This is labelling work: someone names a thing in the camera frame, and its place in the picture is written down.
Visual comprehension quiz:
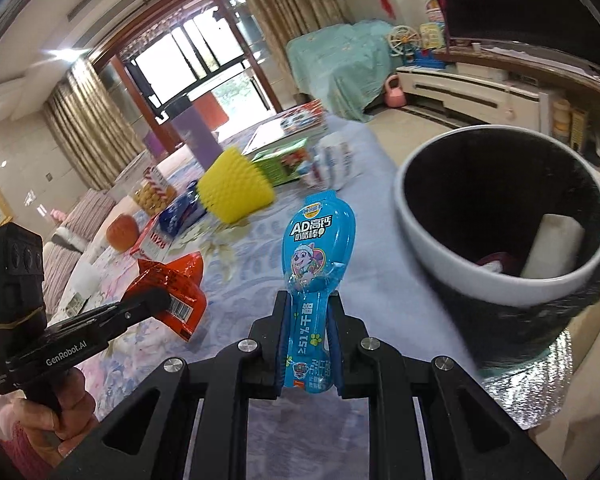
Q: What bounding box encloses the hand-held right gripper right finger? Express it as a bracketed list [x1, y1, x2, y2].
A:
[327, 292, 568, 480]

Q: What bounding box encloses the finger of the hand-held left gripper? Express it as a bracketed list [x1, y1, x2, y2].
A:
[80, 287, 172, 343]

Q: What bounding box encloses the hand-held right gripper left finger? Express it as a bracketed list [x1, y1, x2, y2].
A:
[50, 290, 293, 480]

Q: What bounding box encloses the red snack packet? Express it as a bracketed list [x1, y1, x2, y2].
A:
[125, 252, 208, 343]

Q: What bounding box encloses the red white milk carton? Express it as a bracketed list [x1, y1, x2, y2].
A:
[130, 215, 173, 261]

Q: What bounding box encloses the blue cheese stick packet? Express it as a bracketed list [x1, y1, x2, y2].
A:
[280, 189, 348, 393]

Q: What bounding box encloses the blue snack packet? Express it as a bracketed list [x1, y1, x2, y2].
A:
[159, 191, 206, 233]

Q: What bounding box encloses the white rimmed black trash bin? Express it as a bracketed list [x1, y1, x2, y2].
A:
[392, 125, 600, 368]

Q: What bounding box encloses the yellow spiky sponge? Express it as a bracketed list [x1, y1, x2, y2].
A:
[196, 146, 276, 225]

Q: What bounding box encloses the blue white wrapper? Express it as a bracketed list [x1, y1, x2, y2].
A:
[302, 130, 358, 191]

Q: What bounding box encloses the white foam block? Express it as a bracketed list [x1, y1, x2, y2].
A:
[520, 214, 586, 278]

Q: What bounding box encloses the person's left hand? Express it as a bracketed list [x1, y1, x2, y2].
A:
[25, 367, 101, 458]

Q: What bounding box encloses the pink striped pillow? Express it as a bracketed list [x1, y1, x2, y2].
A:
[62, 190, 118, 241]
[42, 242, 88, 311]

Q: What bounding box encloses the red apple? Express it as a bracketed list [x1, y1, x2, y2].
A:
[105, 214, 140, 252]

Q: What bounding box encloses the pale pink sofa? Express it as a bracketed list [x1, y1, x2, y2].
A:
[0, 155, 156, 341]

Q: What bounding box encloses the clear jar of yellow balls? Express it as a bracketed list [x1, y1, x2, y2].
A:
[130, 165, 178, 213]

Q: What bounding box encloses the gold patterned curtain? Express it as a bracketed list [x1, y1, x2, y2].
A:
[225, 0, 351, 111]
[42, 57, 151, 191]

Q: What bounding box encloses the green cardboard box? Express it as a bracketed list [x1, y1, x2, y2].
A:
[250, 137, 313, 188]

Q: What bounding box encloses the purple thermos bottle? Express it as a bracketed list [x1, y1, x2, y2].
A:
[172, 97, 226, 173]

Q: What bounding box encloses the silver foil mat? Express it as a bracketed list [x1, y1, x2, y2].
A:
[480, 330, 573, 431]

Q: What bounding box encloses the red cover picture book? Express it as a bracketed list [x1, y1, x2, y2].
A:
[242, 101, 331, 156]

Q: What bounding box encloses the pink kettlebell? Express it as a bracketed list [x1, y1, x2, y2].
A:
[386, 74, 406, 107]

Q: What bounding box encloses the wooden framed balcony door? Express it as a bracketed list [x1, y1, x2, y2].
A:
[90, 0, 286, 151]

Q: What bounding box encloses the teal floral furniture cover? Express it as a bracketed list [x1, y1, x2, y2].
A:
[286, 20, 406, 123]

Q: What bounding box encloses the white television cabinet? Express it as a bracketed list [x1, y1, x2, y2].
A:
[395, 35, 600, 171]

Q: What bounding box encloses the toy ferris wheel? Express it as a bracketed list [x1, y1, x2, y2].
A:
[386, 25, 421, 68]

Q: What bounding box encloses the black flat television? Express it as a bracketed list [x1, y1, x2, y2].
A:
[417, 0, 600, 86]

